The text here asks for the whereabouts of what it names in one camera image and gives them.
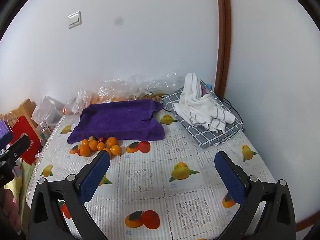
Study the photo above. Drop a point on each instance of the plastic bottle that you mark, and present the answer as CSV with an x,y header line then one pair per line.
x,y
45,130

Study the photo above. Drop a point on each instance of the brown wooden door frame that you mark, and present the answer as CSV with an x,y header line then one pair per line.
x,y
223,37

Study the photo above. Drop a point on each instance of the grey checked folded cloth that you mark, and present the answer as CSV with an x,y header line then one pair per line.
x,y
212,132

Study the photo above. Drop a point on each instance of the white light switch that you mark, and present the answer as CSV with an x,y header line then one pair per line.
x,y
74,19

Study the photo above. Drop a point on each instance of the white plastic bag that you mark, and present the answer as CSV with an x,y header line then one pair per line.
x,y
47,110

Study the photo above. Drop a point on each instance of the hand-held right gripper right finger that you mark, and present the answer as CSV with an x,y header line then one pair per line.
x,y
230,177

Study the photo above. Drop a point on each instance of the white striped towel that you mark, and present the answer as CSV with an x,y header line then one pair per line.
x,y
200,105

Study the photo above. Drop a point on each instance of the purple towel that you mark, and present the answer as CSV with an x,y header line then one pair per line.
x,y
117,120

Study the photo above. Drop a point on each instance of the yellow cloth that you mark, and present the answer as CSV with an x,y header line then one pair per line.
x,y
15,183

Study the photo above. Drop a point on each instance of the purple paper bag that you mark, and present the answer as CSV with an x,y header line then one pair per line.
x,y
3,128

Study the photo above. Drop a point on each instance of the fruit print tablecloth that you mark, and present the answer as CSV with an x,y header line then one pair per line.
x,y
150,160

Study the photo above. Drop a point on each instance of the red paper bag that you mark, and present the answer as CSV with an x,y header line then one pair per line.
x,y
25,140

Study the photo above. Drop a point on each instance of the person's left hand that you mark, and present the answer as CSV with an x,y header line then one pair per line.
x,y
11,212

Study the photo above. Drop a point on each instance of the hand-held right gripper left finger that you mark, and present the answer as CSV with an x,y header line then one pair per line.
x,y
95,177

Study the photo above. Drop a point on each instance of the crumpled clear plastic bag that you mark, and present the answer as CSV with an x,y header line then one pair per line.
x,y
160,85

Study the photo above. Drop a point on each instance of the clear bag of oranges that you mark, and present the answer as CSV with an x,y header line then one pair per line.
x,y
82,101
117,90

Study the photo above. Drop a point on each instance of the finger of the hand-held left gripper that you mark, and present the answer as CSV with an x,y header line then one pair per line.
x,y
6,138
18,146

